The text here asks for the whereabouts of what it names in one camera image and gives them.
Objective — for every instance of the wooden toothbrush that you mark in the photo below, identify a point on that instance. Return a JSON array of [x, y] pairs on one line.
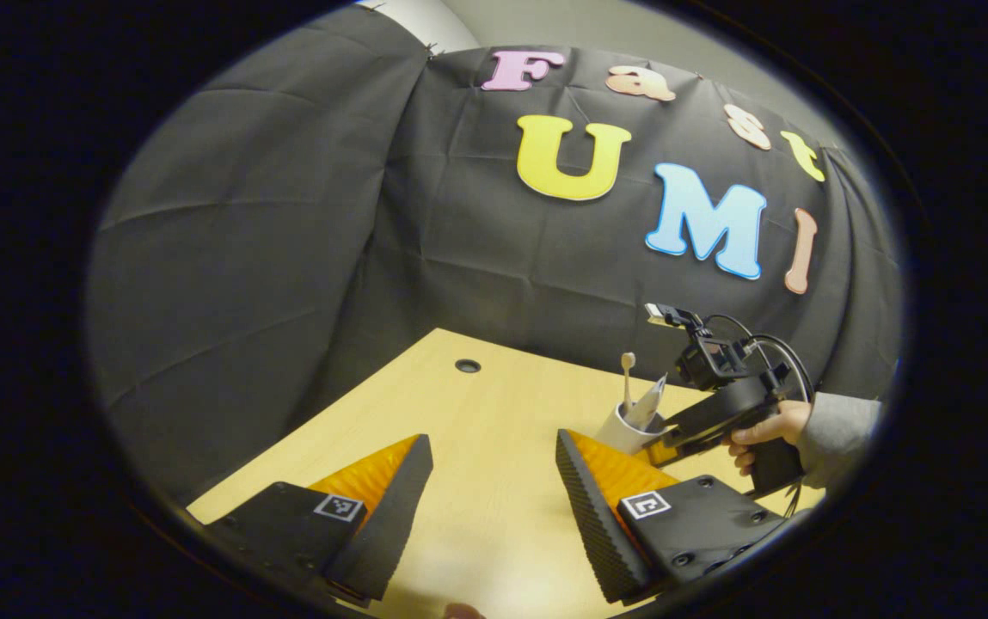
[[628, 378]]

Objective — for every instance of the light wooden desktop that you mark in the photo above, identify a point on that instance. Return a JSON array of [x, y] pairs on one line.
[[494, 447]]

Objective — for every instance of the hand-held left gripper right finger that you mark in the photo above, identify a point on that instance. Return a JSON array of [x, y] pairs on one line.
[[588, 516]]

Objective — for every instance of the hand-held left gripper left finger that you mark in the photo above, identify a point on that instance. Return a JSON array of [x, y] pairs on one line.
[[395, 516]]

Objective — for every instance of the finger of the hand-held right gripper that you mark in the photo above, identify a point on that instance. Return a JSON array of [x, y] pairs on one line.
[[664, 451]]

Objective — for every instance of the white toothpaste tube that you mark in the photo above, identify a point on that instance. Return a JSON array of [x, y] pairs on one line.
[[648, 404]]

